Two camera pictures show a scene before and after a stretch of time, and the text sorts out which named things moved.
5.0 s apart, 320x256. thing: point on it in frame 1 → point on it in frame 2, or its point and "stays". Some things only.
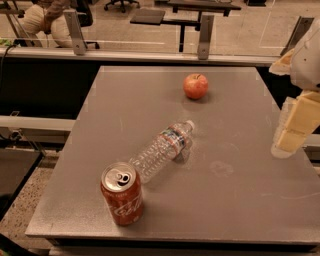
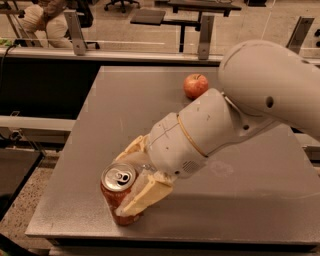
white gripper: (307, 68) → (173, 146)
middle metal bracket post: (204, 37) stays
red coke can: (121, 188) stays
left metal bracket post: (76, 31) stays
